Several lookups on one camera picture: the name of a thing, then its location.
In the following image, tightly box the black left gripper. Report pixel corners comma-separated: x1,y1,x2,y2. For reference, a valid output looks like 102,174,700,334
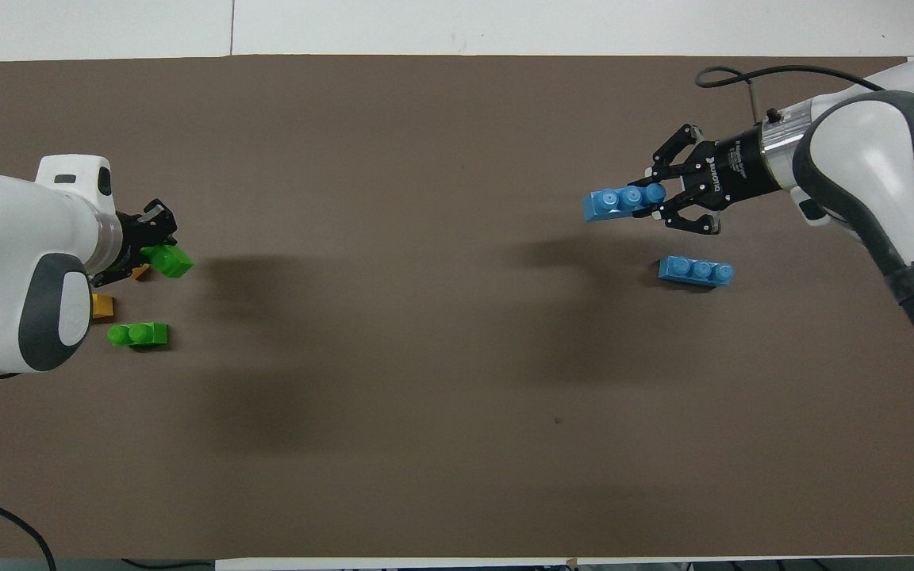
92,198,179,288

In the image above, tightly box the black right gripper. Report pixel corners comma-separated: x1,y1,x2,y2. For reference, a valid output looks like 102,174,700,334
632,123,784,236

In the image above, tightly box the green two-stud block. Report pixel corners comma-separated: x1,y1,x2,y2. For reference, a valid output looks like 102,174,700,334
142,244,194,279
106,321,170,350

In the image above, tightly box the blue three-stud block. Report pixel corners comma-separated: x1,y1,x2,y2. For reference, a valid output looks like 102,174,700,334
658,255,735,288
582,182,668,223

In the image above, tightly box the brown table mat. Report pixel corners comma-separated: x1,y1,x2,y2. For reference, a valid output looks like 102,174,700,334
0,54,914,560

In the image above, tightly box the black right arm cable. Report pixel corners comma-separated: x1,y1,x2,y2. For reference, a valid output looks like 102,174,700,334
694,65,888,128

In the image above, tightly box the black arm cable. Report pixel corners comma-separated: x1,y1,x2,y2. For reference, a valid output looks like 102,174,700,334
0,487,58,571
694,65,888,128

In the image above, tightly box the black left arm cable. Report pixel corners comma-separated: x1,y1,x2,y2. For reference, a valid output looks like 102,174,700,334
0,487,58,571

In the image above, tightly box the black left base cable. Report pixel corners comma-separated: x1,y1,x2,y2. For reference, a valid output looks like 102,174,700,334
120,558,217,570

